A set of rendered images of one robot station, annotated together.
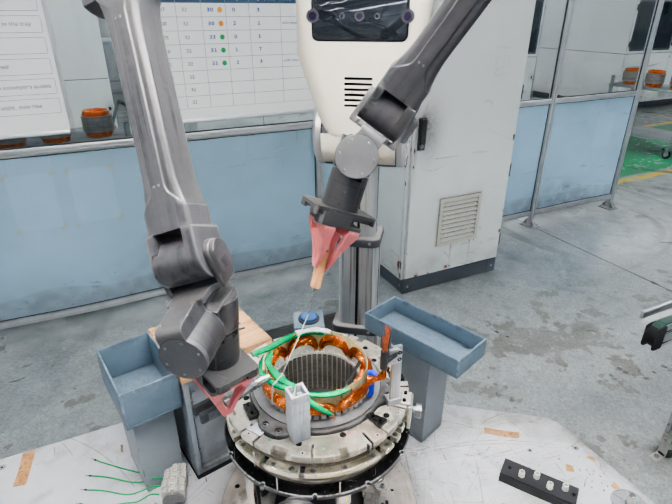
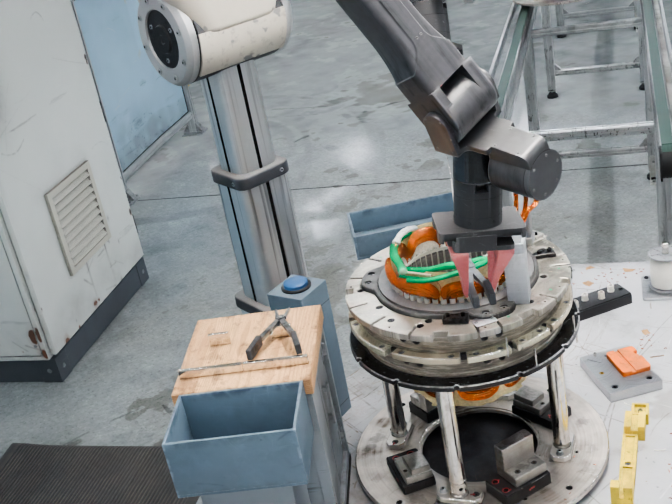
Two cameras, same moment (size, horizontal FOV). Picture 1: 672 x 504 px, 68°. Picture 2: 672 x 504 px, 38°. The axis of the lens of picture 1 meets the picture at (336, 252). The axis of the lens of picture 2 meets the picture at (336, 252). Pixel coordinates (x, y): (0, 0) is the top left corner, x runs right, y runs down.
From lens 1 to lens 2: 1.04 m
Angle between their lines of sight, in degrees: 41
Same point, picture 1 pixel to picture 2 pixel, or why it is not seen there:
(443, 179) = (34, 161)
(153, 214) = (429, 65)
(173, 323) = (529, 142)
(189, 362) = (550, 175)
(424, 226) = (43, 250)
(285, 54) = not seen: outside the picture
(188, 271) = (485, 104)
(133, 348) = (180, 427)
